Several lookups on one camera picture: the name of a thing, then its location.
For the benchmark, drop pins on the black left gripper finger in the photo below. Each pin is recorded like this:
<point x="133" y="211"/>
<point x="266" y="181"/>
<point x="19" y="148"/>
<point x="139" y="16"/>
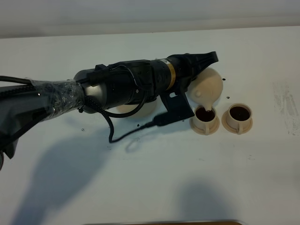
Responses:
<point x="202" y="61"/>

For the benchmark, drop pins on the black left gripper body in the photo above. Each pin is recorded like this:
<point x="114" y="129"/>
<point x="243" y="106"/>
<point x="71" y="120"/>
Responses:
<point x="187" y="68"/>

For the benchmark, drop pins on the beige ceramic teapot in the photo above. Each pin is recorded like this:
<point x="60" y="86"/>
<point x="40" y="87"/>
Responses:
<point x="206" y="89"/>

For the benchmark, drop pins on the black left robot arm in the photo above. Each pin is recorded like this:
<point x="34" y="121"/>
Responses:
<point x="117" y="90"/>

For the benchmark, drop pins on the beige round teapot saucer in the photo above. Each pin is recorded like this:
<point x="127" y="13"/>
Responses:
<point x="146" y="110"/>

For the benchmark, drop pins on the left beige teacup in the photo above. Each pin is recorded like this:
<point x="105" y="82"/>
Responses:
<point x="204" y="115"/>

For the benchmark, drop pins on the beige teacup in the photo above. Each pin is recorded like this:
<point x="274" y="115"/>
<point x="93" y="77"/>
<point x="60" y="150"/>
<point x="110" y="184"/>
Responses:
<point x="239" y="118"/>
<point x="204" y="115"/>

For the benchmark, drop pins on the left beige cup saucer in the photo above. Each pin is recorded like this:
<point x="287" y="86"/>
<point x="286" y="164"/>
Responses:
<point x="204" y="127"/>

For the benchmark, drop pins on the beige cup saucer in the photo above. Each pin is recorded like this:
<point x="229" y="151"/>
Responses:
<point x="226" y="125"/>
<point x="204" y="127"/>

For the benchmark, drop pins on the right beige cup saucer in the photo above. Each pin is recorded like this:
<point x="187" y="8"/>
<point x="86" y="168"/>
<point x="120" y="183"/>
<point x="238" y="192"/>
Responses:
<point x="226" y="125"/>

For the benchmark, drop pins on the right beige teacup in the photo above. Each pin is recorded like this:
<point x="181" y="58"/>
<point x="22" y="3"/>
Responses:
<point x="239" y="118"/>

